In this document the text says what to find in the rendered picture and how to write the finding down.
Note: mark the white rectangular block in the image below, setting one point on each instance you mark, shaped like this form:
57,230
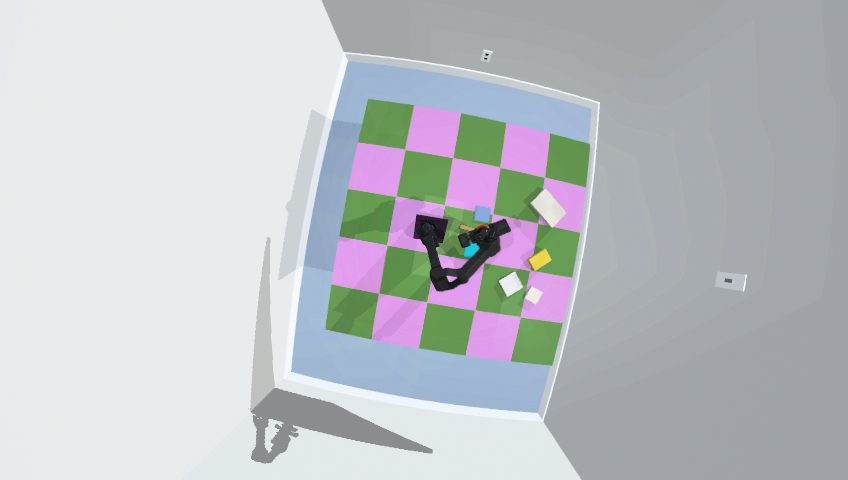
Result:
548,208

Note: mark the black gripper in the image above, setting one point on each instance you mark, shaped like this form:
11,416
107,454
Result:
464,240

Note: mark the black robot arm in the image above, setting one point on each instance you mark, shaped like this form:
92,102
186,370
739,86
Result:
489,247

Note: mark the yellow block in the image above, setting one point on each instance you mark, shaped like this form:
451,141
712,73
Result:
539,259

